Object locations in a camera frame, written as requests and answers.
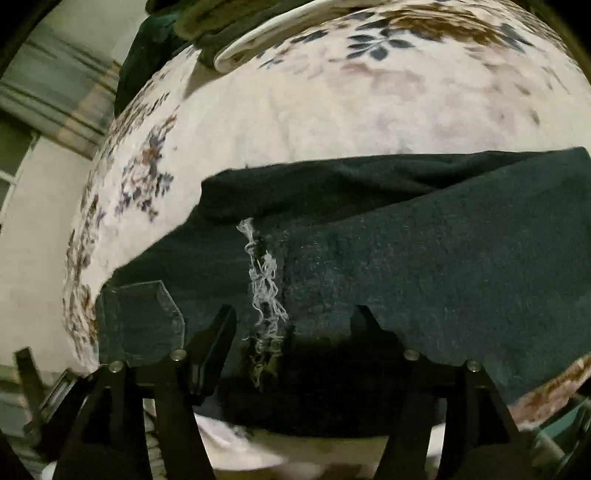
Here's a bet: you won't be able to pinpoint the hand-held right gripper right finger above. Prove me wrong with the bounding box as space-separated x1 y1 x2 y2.
349 305 532 480

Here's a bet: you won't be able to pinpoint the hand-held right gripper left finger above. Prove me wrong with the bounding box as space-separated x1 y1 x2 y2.
52 304 238 480

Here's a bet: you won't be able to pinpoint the dark ripped denim pants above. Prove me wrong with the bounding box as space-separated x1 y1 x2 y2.
95 146 591 439

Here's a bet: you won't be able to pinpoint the floral printed blanket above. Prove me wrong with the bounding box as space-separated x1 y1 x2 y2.
62 0 591 480

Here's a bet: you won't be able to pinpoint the dark green cloth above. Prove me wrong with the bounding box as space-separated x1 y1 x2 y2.
114 14 195 116

